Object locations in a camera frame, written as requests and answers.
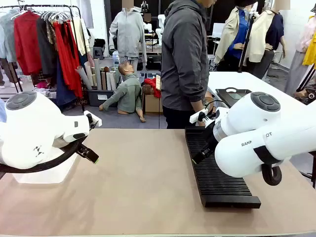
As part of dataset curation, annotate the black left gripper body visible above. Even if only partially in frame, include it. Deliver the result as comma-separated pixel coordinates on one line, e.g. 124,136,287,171
75,142,87,157

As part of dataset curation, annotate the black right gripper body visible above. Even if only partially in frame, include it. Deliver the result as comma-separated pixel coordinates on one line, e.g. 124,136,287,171
200,120,221,156

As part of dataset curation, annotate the black slotted PCB rack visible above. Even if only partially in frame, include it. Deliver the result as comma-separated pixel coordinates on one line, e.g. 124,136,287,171
184,126,262,209

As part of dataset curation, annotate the brown rounded object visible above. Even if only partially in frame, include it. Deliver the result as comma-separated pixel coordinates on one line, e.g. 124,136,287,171
205,90,216,105

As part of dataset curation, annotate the black plastic tray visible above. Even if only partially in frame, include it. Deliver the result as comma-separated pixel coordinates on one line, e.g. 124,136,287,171
215,87,253,109

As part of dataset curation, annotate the dark bin of paper rolls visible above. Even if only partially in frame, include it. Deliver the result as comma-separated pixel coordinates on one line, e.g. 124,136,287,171
75,58,119,108

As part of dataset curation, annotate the navy garment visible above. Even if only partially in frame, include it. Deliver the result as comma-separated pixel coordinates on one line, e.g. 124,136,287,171
55,58,78,107

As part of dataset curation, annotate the cardboard box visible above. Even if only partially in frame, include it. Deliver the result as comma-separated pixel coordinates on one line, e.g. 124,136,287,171
142,91,164,115

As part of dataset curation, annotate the white table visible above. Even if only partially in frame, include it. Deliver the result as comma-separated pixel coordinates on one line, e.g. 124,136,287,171
208,71,316,117

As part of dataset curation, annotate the seated mannequin in green shirt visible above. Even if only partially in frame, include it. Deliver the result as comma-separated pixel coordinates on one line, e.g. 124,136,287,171
99,61,147,123

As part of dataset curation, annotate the red cloth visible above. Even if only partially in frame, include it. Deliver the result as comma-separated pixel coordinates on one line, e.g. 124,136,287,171
143,77,162,98

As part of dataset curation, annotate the person in grey jacket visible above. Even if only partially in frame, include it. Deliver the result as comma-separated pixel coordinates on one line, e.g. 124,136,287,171
160,0,215,129

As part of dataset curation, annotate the red dress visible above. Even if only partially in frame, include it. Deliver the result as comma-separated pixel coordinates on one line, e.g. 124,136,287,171
52,21,84,99

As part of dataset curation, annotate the clear water bottle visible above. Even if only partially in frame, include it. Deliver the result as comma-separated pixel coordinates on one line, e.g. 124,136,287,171
112,50,120,69

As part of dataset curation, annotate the black tripod pole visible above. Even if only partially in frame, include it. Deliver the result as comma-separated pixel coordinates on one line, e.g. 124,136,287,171
237,11,257,74

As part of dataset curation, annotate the dark patterned garment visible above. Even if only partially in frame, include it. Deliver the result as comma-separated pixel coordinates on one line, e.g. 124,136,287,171
36,15,59,78

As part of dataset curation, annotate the mannequin in beige jacket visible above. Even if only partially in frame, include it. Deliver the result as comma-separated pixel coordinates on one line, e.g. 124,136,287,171
213,0,258,73

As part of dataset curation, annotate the cream garment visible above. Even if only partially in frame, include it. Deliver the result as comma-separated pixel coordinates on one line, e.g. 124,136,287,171
72,17,91,56

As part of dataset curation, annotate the black metal clothes rack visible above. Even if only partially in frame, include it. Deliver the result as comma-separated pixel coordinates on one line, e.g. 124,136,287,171
0,3,86,113

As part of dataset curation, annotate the mannequin in cream jacket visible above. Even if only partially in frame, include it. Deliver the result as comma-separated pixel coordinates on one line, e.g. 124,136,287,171
242,0,287,80

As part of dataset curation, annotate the red jacket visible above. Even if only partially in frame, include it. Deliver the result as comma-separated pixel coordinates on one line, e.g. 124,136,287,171
13,10,43,76

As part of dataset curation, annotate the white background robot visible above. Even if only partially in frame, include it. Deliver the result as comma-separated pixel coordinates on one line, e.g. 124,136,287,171
155,13,166,45

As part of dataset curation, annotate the mannequin in grey hoodie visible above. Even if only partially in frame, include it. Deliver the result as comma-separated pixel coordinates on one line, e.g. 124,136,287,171
109,0,148,75

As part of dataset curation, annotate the mannequin in yellow garment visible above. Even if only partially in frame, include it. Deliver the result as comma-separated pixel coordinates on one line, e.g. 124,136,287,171
283,6,316,97

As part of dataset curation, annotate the light grey garment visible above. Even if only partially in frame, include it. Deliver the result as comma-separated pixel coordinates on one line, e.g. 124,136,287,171
0,9,18,63

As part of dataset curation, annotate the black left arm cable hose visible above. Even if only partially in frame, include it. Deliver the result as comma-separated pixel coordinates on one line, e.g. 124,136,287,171
0,128,98,174

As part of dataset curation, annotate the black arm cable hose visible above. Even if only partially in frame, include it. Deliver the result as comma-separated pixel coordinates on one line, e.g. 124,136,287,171
261,163,283,187
0,128,98,174

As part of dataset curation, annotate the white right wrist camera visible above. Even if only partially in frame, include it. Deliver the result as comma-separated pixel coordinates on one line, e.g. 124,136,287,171
189,108,209,124

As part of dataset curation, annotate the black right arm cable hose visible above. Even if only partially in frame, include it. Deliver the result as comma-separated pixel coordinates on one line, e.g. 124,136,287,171
261,163,283,187

